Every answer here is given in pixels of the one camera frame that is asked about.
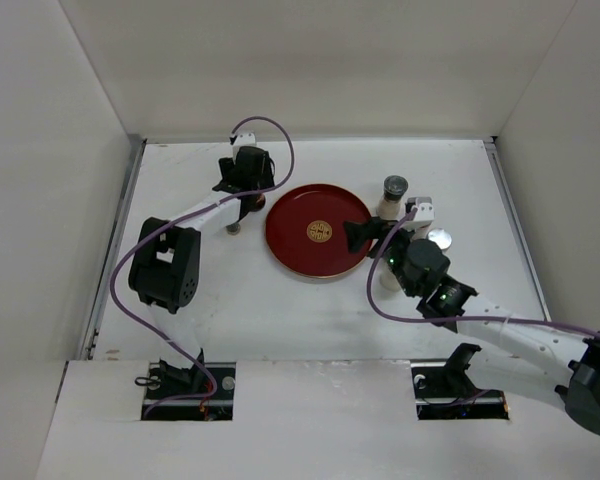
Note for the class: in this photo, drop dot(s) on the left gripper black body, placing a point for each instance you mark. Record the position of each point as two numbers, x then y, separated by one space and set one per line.
264 181

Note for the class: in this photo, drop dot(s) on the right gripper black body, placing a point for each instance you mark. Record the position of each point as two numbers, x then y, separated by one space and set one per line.
395 255

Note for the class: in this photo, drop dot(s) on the red lid sauce jar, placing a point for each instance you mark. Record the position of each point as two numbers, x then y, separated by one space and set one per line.
258 203

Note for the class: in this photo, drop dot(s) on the grey lid white shaker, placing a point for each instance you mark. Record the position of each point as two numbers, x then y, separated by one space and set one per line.
394 189

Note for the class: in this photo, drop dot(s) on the small dark spice bottle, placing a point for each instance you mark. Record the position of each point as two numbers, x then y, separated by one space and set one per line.
233 229

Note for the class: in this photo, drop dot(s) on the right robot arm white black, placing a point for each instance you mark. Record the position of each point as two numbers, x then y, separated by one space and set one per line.
550 362

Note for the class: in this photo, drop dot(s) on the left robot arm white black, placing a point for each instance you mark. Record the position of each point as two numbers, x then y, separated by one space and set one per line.
165 271

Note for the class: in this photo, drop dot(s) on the silver lid blue label bottle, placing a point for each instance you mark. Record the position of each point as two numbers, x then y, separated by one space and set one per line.
441 238

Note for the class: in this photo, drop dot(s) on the black cap white bottle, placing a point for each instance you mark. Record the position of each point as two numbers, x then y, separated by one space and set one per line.
388 280

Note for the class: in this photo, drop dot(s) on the red round tray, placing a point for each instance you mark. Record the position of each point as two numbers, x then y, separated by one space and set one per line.
305 232

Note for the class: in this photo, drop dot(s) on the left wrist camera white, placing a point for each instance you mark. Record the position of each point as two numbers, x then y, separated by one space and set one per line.
242 139

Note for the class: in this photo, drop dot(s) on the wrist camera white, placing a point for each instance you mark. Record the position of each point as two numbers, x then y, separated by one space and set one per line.
420 210
242 139

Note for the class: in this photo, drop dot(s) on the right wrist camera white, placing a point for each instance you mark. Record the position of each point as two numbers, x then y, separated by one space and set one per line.
420 210

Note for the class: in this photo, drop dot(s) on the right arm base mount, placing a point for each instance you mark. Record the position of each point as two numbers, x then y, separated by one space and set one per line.
444 392

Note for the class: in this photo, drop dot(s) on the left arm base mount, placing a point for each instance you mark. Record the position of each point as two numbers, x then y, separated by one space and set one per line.
187 394

